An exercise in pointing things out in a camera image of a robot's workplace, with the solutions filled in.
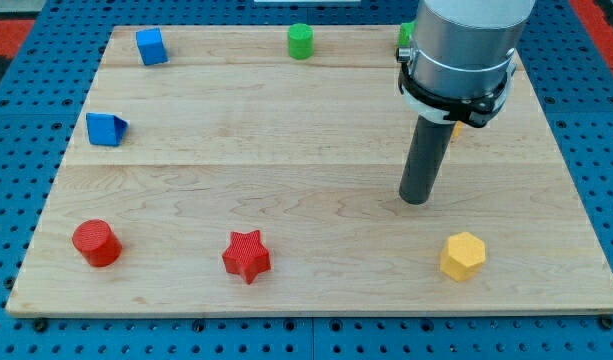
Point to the yellow block behind arm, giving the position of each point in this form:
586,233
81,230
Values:
456,130

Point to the green block behind arm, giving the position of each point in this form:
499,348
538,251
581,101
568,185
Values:
406,30

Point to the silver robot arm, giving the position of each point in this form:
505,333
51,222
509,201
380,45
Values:
458,62

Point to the yellow hexagon block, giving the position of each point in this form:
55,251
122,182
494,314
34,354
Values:
462,256

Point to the wooden board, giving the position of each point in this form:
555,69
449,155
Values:
231,134

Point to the red star block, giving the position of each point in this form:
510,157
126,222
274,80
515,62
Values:
246,256

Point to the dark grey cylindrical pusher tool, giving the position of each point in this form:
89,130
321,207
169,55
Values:
427,150

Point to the green cylinder block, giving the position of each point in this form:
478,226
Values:
300,39

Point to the blue cube block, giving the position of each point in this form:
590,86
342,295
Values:
151,46

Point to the blue triangular prism block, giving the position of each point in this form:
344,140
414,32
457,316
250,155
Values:
105,129

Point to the red cylinder block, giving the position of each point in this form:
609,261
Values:
97,243

